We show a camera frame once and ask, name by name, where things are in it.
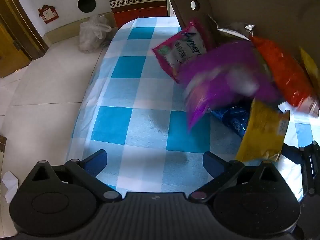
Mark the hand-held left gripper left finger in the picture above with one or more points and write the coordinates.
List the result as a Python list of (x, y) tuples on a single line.
[(96, 160)]

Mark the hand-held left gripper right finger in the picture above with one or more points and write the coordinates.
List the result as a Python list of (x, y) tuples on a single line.
[(211, 161)]

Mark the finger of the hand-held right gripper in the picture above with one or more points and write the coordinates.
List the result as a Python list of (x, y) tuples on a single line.
[(292, 153)]

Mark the yellow snack packet with barcode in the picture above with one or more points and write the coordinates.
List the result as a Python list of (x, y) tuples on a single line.
[(262, 135)]

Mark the pink snack packet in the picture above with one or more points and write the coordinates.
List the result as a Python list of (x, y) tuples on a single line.
[(180, 50)]

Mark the brown cardboard box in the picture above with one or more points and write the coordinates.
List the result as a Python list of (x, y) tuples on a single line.
[(250, 0)]

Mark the dark blue snack packet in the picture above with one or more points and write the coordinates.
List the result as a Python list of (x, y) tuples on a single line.
[(232, 120)]

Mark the blue white checkered tablecloth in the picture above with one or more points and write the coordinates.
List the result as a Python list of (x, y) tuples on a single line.
[(140, 120)]

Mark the orange snack packet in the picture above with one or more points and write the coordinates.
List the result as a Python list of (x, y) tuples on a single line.
[(285, 75)]

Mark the purple snack packet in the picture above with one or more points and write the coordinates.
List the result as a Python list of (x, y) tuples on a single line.
[(220, 80)]

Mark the yellow chips packet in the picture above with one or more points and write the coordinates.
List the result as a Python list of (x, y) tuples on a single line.
[(311, 67)]

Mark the white crumpled paper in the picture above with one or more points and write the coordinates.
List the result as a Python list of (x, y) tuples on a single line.
[(10, 180)]

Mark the clear plastic bag on floor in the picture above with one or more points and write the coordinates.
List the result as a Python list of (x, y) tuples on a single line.
[(90, 35)]

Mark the silver snack packet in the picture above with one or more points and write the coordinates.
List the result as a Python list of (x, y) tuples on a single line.
[(237, 31)]

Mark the wooden door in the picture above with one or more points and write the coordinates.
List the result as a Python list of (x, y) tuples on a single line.
[(10, 50)]

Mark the red brown patterned carton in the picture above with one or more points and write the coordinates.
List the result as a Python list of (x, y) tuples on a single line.
[(137, 12)]

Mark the red house wall sticker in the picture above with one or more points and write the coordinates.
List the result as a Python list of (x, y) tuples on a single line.
[(48, 7)]

